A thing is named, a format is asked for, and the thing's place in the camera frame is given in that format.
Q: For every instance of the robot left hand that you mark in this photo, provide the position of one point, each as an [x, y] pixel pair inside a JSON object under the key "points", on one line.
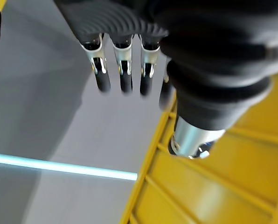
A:
{"points": [[199, 46]]}

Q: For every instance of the yellow shelf board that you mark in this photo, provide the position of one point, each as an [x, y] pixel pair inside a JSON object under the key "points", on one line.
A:
{"points": [[199, 186]]}

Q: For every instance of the ceiling light strip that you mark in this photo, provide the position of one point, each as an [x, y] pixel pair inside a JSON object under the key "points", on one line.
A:
{"points": [[59, 166]]}

